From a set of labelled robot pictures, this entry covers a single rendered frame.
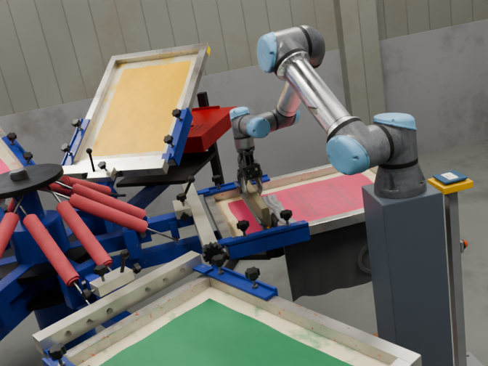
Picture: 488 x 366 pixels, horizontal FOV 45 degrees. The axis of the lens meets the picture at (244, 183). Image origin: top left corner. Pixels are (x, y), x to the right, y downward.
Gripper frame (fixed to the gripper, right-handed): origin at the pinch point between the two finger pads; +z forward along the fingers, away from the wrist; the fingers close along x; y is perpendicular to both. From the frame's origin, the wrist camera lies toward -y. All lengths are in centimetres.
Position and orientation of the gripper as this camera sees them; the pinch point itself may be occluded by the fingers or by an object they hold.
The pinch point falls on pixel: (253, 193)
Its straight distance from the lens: 236.8
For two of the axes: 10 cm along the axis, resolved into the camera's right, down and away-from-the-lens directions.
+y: 2.1, 3.0, -9.3
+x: 9.6, -2.3, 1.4
